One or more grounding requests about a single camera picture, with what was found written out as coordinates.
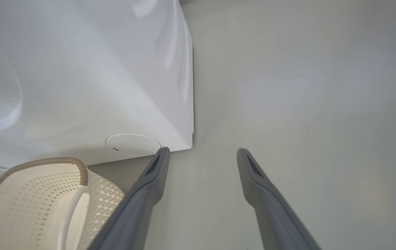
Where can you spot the cream perforated laundry basket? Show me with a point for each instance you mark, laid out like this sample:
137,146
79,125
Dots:
27,208

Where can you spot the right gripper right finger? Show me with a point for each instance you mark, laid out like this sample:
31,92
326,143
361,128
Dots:
274,215

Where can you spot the round drain filter cover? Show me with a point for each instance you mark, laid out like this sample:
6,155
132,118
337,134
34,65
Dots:
132,144

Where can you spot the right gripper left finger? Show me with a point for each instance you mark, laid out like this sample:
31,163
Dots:
135,215

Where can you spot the white front-load washing machine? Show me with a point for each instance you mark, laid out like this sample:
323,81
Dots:
79,69

